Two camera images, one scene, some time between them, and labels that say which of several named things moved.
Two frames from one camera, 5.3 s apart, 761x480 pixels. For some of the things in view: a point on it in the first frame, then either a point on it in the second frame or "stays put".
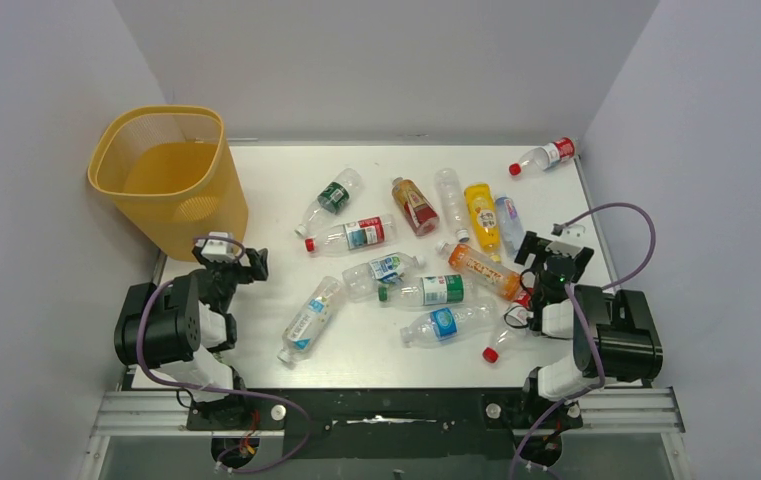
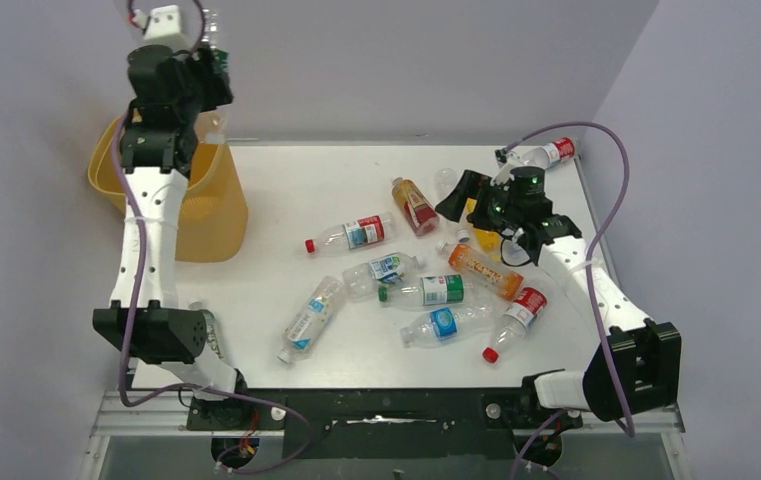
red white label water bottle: x=361 y=234 stays put
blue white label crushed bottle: x=360 y=280 stays put
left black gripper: x=257 y=261 → x=200 y=64
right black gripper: x=540 y=251 → x=481 y=204
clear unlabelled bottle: x=452 y=202 stays put
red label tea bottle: x=421 y=215 stays put
